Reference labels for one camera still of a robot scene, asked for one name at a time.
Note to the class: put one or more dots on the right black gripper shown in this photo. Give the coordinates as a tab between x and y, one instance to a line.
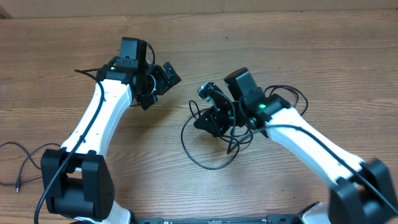
216	125

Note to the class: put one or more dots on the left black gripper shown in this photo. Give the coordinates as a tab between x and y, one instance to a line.
147	101

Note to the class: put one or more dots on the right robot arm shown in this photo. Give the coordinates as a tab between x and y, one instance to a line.
360	191

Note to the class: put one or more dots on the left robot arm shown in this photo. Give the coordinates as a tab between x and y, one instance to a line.
76	179

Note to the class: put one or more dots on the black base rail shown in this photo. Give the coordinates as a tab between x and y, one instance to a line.
269	219

